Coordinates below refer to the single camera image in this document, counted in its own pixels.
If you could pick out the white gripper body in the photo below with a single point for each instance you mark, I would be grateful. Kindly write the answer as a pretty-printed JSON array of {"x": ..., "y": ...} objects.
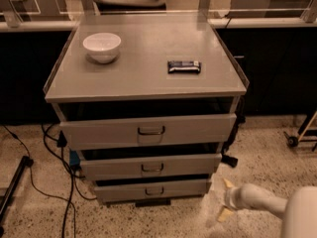
[{"x": 232, "y": 197}]

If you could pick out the grey bottom drawer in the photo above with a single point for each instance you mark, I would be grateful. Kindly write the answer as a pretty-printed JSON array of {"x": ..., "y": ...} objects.
[{"x": 119, "y": 190}]

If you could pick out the grey drawer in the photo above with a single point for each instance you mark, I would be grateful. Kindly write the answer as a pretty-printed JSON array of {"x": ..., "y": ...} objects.
[
  {"x": 119, "y": 190},
  {"x": 151, "y": 167},
  {"x": 152, "y": 131}
]

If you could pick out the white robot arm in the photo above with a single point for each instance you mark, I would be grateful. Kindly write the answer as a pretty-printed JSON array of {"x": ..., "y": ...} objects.
[{"x": 298, "y": 213}]

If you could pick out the grey drawer cabinet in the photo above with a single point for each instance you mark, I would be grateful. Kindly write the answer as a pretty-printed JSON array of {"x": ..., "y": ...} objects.
[{"x": 136, "y": 83}]

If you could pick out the grey top drawer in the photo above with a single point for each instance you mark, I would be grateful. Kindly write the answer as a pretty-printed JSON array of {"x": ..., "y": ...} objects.
[{"x": 152, "y": 131}]

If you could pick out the grey middle drawer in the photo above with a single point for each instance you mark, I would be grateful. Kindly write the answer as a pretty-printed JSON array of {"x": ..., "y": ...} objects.
[{"x": 151, "y": 167}]

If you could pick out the black power plug right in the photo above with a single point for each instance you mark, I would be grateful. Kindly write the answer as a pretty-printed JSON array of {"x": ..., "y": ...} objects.
[{"x": 231, "y": 161}]

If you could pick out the wheeled cart base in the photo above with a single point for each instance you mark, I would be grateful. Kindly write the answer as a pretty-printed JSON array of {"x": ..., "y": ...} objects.
[{"x": 306, "y": 133}]

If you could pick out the blue box behind cabinet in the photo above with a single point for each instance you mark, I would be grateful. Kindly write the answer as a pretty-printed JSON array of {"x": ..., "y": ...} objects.
[{"x": 74, "y": 160}]

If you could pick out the white ceramic bowl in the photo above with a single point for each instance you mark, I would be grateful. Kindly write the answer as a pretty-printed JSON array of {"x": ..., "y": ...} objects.
[{"x": 102, "y": 47}]

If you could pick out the black floor stand bar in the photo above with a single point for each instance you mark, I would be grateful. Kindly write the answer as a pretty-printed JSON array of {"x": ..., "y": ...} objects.
[{"x": 25, "y": 162}]

